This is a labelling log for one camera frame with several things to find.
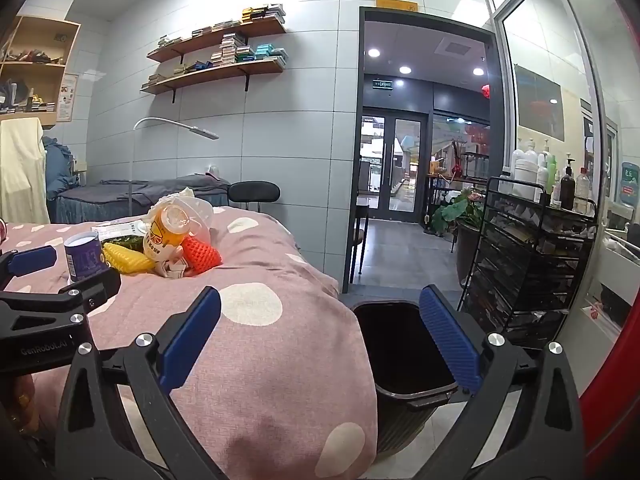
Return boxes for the cream robe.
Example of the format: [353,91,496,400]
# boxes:
[0,117,51,225]

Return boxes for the glass double doors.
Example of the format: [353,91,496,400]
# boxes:
[361,107,428,223]

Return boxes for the dark door frame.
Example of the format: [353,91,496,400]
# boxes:
[357,6,506,293]

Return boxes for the black trash can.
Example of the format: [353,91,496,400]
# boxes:
[350,299,468,458]

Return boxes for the stacks of small boxes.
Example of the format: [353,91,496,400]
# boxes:
[157,4,287,48]

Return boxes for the white counter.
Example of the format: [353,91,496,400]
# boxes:
[580,220,640,331]

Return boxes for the person's left hand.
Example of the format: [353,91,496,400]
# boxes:
[0,372,43,441]

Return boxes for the yellow foam fruit net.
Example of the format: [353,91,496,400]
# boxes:
[101,242,156,275]

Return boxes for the brown pump bottle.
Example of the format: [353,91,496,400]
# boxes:
[560,157,577,210]

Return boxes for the pink polka dot blanket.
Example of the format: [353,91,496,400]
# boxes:
[0,205,378,480]

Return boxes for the blue cloth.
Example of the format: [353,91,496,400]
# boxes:
[42,136,81,202]

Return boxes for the orange foam fruit net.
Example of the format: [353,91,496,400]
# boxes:
[180,236,223,275]

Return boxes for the white pump bottle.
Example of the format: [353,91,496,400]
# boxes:
[511,137,540,201]
[536,137,552,197]

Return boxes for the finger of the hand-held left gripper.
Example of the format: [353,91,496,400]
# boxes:
[0,270,122,319]
[0,246,57,291]

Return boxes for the orange juice bottle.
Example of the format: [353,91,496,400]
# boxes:
[142,202,195,267]

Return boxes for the brown seat chair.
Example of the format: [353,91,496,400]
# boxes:
[349,202,371,282]

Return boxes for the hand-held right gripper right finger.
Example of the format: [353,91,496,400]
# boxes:
[419,284,586,480]

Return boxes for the curved wooden wall shelf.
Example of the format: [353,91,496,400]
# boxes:
[140,57,287,104]
[146,22,287,63]

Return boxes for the white floor lamp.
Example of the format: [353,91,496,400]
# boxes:
[129,116,220,216]

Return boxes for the wooden wall shelves with boxes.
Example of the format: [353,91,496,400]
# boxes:
[142,32,288,87]

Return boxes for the wall poster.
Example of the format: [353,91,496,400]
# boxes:
[56,74,80,123]

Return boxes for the black mesh cart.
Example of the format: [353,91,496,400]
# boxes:
[457,176,598,348]

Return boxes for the clear bottle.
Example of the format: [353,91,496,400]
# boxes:
[575,167,591,213]

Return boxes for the red plastic object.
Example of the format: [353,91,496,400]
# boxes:
[577,260,640,480]

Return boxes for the purple drink can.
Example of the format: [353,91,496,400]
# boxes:
[64,232,112,283]

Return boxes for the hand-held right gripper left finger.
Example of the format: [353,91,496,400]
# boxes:
[54,286,236,480]

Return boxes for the black stool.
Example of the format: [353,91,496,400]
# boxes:
[227,181,281,216]

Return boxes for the massage bed with grey blanket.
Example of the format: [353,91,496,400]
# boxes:
[52,174,233,223]

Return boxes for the wooden wall cabinet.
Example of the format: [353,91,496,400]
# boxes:
[0,15,82,128]

